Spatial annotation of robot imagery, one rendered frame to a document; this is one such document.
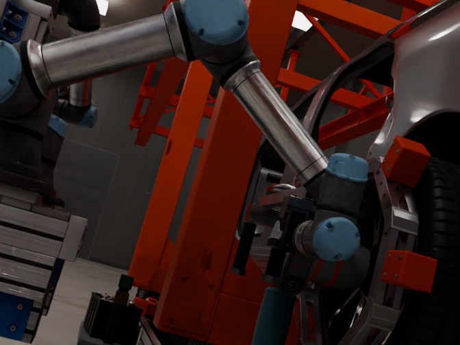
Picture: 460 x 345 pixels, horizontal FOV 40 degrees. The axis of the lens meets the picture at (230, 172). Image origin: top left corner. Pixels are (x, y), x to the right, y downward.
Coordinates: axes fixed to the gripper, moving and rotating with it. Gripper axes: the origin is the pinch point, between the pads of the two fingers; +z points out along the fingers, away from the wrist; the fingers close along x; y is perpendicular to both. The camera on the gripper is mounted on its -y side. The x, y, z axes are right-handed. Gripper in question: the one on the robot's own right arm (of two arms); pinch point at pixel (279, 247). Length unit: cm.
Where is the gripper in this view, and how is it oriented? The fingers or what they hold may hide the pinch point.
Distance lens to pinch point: 143.7
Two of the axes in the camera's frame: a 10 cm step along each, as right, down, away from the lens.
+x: -9.4, -2.9, -1.8
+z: -2.1, 1.0, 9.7
